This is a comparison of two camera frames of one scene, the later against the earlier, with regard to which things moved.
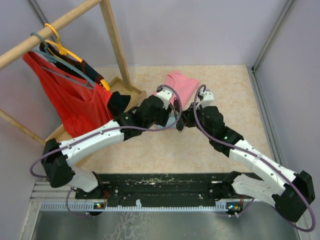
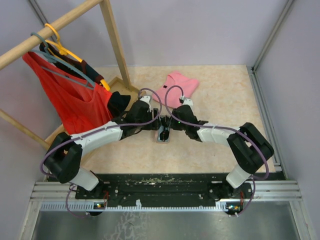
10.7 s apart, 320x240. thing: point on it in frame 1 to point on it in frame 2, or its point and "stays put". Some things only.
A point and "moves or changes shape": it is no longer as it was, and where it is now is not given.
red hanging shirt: (84, 107) stays put
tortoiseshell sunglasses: (179, 123) moves or changes shape
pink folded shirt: (183, 88) stays put
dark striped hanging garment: (117, 102) stays put
